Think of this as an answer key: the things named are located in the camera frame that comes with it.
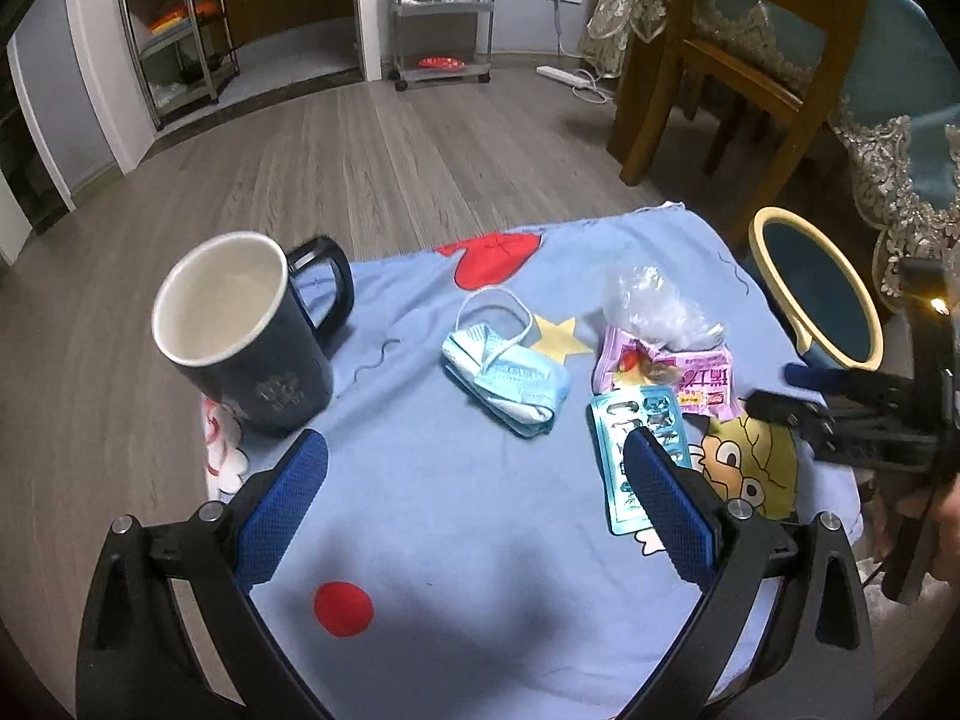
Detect orange packets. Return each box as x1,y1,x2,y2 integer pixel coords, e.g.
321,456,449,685
150,4,226,35

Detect clear plastic bag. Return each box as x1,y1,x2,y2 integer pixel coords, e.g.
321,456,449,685
604,266,727,352

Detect grey rolling cart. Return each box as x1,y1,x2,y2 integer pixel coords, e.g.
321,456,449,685
388,0,500,91

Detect pink snack wrapper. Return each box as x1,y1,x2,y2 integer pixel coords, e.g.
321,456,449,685
592,324,740,421

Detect brown wooden cabinet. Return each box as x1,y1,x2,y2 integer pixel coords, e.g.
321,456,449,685
217,0,357,53

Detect metal shelf rack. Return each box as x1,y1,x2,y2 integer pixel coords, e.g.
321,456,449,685
112,0,241,128

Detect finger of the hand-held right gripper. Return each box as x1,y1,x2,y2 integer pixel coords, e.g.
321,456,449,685
746,390,938,473
784,364,916,406

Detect blue blister pack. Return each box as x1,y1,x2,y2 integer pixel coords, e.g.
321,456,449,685
587,384,695,537

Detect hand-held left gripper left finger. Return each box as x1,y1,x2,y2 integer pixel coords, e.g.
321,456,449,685
75,429,335,720

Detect blue printed blanket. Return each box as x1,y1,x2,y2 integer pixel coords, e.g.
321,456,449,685
199,202,863,713

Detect person's right hand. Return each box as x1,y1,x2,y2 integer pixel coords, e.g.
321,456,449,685
927,476,960,582

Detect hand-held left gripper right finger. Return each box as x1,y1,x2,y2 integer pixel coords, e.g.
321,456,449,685
622,426,875,720

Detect blue face mask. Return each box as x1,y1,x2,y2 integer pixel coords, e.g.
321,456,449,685
441,289,572,436

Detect wooden chair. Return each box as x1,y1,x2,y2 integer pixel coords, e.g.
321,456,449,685
606,0,875,185

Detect dark blue mug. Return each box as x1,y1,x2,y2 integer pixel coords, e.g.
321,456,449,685
152,232,355,437

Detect teal lace tablecloth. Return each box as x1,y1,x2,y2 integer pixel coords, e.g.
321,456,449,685
585,0,960,301

